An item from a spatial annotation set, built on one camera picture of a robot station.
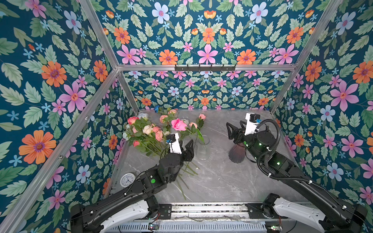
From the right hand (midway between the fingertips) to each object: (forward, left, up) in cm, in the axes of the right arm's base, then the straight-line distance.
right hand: (237, 119), depth 66 cm
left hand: (-8, +21, -7) cm, 24 cm away
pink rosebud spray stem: (+31, +43, -31) cm, 62 cm away
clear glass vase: (-2, +16, -27) cm, 31 cm away
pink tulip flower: (-4, +20, -3) cm, 21 cm away
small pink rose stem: (+30, +17, -32) cm, 47 cm away
